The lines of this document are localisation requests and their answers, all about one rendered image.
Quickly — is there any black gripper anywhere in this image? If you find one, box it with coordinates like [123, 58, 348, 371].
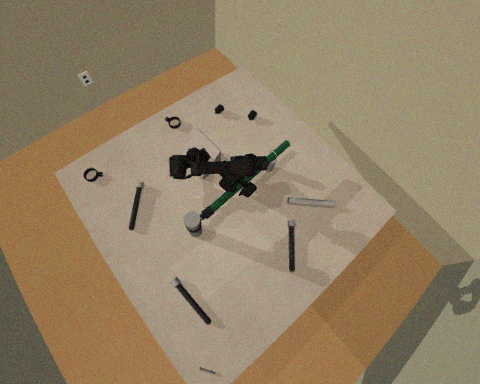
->
[219, 173, 257, 197]

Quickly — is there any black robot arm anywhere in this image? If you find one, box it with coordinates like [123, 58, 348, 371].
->
[169, 147, 269, 193]

